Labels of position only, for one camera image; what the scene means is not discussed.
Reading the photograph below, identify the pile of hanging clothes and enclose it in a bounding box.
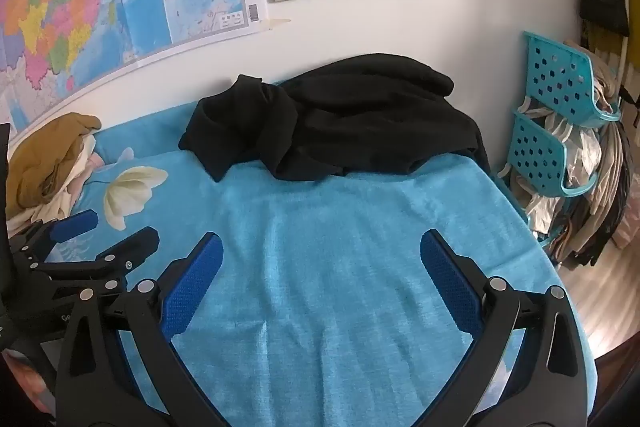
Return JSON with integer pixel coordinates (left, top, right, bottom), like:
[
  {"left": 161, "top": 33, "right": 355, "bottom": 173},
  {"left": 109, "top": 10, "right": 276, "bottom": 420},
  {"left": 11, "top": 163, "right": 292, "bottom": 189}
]
[{"left": 520, "top": 52, "right": 640, "bottom": 268}]

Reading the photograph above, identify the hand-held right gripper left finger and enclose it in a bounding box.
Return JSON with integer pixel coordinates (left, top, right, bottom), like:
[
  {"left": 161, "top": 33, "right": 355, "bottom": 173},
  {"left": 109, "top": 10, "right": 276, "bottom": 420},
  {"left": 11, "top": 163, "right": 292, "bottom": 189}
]
[{"left": 54, "top": 231, "right": 236, "bottom": 427}]

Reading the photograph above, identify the black handbag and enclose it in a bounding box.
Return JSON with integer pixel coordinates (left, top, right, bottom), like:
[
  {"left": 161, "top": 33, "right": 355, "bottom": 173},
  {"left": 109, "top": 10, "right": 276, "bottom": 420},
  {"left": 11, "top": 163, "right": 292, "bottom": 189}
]
[{"left": 579, "top": 0, "right": 630, "bottom": 38}]

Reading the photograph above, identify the white plastic bag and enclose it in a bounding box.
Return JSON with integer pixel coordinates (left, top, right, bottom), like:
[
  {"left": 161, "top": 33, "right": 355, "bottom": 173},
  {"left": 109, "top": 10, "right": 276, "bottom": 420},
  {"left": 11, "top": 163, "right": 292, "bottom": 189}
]
[{"left": 545, "top": 107, "right": 602, "bottom": 190}]

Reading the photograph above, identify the black garment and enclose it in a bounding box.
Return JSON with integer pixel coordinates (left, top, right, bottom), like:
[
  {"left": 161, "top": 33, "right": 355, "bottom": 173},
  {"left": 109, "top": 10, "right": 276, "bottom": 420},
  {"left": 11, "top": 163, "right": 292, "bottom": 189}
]
[{"left": 179, "top": 53, "right": 493, "bottom": 182}]

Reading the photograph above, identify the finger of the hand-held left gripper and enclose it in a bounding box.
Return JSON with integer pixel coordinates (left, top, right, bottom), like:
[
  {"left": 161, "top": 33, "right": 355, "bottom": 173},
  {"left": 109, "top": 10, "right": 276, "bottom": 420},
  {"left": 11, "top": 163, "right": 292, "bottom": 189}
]
[
  {"left": 10, "top": 209, "right": 99, "bottom": 268},
  {"left": 37, "top": 227, "right": 161, "bottom": 306}
]

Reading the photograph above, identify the blue floral blanket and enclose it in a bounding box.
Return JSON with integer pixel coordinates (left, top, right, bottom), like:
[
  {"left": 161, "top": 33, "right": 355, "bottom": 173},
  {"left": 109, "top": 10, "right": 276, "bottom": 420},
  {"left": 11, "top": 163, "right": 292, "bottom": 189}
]
[{"left": 30, "top": 102, "right": 598, "bottom": 427}]

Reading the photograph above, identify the mustard folded garment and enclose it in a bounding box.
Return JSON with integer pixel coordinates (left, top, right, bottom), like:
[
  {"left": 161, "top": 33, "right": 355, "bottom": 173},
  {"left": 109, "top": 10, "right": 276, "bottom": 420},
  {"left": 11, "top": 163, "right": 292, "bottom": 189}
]
[{"left": 14, "top": 112, "right": 102, "bottom": 210}]

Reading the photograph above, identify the teal plastic basket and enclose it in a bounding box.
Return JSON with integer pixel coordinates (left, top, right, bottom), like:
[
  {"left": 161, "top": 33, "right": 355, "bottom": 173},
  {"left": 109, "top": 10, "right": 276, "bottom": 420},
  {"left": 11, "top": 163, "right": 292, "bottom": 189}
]
[
  {"left": 507, "top": 112, "right": 598, "bottom": 198},
  {"left": 522, "top": 31, "right": 622, "bottom": 128}
]

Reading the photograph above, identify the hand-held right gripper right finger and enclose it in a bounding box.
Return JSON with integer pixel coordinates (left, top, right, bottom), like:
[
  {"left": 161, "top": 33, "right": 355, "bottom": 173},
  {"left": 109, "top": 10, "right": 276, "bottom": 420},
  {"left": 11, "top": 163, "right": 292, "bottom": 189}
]
[{"left": 419, "top": 229, "right": 587, "bottom": 427}]

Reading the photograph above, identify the pink folded garment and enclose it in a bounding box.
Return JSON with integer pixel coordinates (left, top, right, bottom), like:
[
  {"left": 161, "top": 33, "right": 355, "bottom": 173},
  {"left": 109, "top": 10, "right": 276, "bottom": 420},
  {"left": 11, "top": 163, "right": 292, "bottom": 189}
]
[{"left": 70, "top": 154, "right": 104, "bottom": 202}]

